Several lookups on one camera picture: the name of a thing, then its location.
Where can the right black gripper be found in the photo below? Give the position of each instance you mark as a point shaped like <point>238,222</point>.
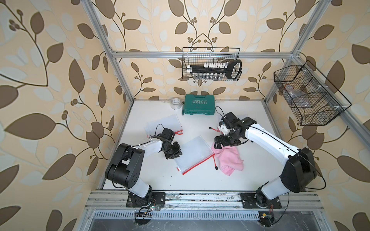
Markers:
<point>221,137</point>

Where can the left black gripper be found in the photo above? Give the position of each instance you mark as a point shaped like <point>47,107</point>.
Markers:
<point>176,152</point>

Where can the pink microfiber cloth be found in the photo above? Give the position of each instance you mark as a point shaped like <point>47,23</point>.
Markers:
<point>229,159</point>

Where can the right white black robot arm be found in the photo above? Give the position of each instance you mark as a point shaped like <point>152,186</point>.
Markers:
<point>299,165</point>

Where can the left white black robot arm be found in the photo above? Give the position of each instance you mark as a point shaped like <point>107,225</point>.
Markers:
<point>125,166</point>

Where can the stack of mesh document bags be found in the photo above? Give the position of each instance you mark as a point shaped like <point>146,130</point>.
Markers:
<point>157,126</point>

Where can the clear plastic bag in basket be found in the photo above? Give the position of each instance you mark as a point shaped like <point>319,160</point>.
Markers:
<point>298,98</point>

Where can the green plastic tool case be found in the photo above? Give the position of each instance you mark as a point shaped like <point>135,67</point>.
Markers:
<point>199,105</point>

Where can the clear tape roll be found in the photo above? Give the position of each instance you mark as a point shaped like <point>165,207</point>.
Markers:
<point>176,103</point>

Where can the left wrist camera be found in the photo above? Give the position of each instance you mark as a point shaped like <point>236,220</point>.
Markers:
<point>167,134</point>

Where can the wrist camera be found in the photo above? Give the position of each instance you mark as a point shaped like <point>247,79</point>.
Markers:
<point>227,123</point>
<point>167,134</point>

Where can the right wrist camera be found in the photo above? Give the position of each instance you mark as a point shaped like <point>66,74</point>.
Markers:
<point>227,123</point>

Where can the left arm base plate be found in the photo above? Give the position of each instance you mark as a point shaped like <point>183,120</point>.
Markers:
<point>152,200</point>

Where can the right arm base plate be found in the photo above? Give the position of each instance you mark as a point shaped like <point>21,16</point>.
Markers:
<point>259,201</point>

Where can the black socket holder rail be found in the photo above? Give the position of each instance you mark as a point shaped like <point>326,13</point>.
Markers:
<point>231,70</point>

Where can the black wire basket centre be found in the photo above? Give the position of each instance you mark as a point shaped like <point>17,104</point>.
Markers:
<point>201,55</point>

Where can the black wire basket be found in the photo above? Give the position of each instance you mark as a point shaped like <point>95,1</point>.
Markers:
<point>201,55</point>
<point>313,97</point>

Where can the black wire basket right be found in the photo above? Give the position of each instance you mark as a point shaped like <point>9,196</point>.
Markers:
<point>313,97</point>

